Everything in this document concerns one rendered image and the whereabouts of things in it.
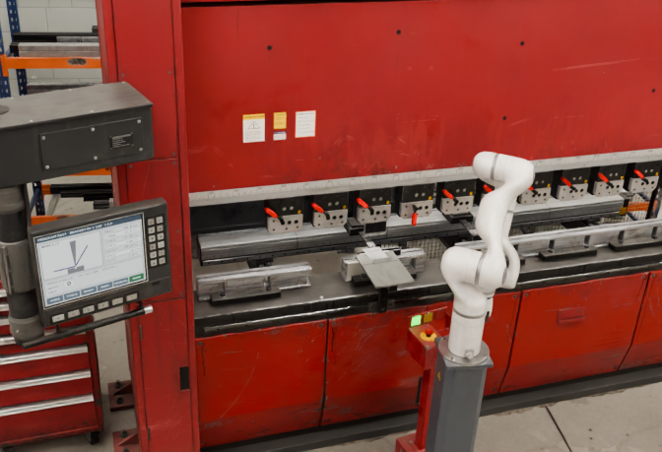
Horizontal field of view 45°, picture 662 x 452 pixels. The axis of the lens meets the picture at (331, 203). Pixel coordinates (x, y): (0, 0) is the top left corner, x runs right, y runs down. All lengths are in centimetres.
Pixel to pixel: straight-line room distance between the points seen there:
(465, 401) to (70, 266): 152
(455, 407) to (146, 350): 124
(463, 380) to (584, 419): 153
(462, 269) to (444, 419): 65
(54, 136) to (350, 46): 122
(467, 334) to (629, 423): 176
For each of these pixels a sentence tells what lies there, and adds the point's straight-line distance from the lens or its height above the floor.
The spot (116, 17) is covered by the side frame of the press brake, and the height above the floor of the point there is 217.
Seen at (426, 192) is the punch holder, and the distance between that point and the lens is 353.
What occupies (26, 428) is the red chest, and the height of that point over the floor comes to 21.
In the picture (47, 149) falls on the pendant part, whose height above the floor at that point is 185.
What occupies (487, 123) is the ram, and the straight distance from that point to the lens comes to 353.
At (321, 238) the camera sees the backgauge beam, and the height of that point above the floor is 96.
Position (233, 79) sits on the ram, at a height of 186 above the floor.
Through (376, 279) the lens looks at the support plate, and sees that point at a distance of 343.
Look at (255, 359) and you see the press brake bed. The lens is 359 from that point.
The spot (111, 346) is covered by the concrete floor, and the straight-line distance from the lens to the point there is 476.
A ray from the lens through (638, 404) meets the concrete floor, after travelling 470.
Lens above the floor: 283
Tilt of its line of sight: 27 degrees down
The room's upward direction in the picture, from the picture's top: 3 degrees clockwise
